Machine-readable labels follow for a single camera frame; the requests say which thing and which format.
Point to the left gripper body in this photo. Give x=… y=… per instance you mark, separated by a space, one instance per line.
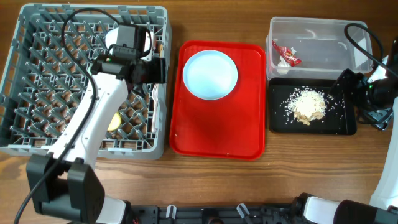
x=154 y=71

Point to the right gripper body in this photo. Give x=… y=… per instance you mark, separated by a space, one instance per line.
x=361 y=91

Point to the light blue bowl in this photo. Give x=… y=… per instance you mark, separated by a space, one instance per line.
x=111 y=37

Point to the yellow cup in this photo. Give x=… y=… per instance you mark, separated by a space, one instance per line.
x=115 y=122

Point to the light blue plate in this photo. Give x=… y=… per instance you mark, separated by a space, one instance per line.
x=210 y=75

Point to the red snack wrapper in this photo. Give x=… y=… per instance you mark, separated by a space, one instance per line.
x=287 y=57

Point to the white plastic fork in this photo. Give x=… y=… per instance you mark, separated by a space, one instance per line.
x=155 y=92

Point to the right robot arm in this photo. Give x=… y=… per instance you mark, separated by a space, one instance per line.
x=382 y=207

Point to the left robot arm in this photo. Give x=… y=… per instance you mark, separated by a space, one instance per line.
x=63 y=183

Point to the grey plastic dishwasher rack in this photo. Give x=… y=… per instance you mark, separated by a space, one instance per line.
x=42 y=83

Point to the food scraps pile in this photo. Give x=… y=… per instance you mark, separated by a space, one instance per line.
x=307 y=105

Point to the black plastic tray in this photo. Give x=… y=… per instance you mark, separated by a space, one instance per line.
x=339 y=118

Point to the clear plastic bin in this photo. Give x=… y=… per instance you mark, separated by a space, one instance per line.
x=320 y=44

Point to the red plastic tray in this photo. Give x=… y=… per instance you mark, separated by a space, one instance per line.
x=232 y=127

